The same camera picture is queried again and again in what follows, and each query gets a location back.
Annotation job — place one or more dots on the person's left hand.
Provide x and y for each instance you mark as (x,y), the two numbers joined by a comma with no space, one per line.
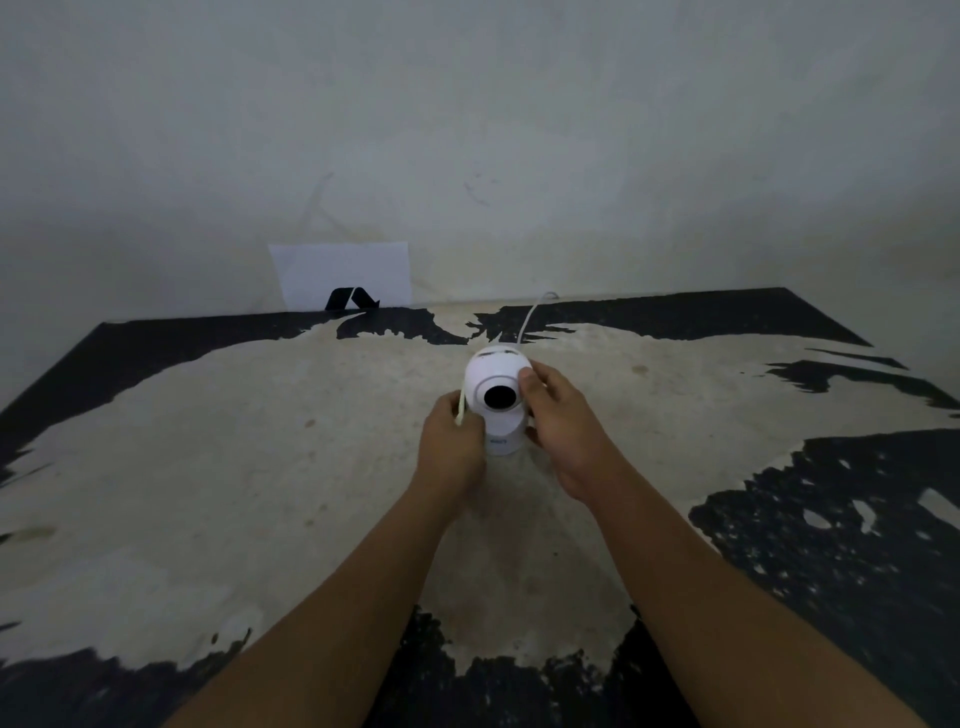
(447,450)

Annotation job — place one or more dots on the person's right hand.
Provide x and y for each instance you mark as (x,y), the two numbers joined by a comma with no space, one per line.
(568,435)

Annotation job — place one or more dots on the person's left fingers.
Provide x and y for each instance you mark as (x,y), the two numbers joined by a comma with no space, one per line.
(465,412)

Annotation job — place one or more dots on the person's right thumb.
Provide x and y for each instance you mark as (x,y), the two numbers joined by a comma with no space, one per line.
(531,386)

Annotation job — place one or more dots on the white security camera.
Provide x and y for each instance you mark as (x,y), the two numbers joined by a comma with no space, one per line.
(496,397)

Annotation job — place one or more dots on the person's right forearm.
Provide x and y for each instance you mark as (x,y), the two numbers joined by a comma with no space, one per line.
(735,615)

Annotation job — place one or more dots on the person's left forearm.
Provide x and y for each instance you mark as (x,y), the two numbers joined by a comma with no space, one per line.
(322,622)

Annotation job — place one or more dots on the black folded stand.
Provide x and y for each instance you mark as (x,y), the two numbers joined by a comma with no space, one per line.
(349,299)

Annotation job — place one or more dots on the white paper sheet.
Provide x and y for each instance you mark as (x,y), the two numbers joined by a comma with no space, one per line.
(341,274)

